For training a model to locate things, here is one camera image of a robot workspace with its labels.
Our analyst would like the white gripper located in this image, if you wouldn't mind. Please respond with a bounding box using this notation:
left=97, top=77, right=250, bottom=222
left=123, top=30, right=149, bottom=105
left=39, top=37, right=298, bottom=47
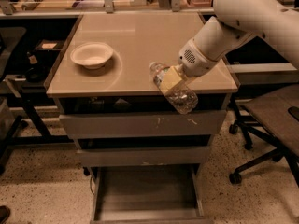
left=159, top=37, right=224, bottom=95

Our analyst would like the clear plastic water bottle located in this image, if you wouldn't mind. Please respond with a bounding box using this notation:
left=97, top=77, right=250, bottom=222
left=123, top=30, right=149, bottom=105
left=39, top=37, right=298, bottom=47
left=149, top=63, right=198, bottom=114

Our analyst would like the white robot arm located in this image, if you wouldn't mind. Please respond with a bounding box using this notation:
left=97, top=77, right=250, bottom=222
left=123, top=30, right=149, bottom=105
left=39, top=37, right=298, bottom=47
left=155, top=0, right=299, bottom=95

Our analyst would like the grey top drawer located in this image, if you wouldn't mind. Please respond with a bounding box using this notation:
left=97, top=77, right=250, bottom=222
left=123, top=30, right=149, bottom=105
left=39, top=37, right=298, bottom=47
left=59, top=110, right=226, bottom=139

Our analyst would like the grey middle drawer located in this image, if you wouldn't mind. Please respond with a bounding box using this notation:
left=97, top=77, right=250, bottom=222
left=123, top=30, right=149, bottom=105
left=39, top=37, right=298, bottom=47
left=77, top=146, right=211, bottom=167

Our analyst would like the grey drawer cabinet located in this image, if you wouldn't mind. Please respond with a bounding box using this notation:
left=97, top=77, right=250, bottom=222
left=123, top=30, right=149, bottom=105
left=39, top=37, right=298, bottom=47
left=43, top=11, right=241, bottom=224

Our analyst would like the grey open bottom drawer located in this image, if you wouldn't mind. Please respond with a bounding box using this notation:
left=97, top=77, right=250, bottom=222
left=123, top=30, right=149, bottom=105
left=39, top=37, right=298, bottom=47
left=90, top=165, right=214, bottom=224

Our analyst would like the white paper bowl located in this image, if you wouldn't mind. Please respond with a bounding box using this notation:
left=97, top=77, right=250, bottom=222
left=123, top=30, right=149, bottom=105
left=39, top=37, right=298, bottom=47
left=70, top=42, right=114, bottom=70

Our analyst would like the black office chair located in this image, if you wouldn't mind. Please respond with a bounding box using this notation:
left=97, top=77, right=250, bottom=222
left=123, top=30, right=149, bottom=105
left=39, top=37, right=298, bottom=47
left=229, top=84, right=299, bottom=186

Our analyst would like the black round object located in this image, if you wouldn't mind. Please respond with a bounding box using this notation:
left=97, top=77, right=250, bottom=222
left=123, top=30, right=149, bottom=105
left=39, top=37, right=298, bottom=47
left=25, top=66, right=48, bottom=82

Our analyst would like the black shoe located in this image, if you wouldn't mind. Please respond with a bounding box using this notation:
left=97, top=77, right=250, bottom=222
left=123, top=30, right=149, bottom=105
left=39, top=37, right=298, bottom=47
left=0, top=205, right=10, bottom=224

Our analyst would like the black desk frame left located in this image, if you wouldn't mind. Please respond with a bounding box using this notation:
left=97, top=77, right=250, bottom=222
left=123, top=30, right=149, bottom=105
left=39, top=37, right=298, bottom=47
left=0, top=75, right=74, bottom=175

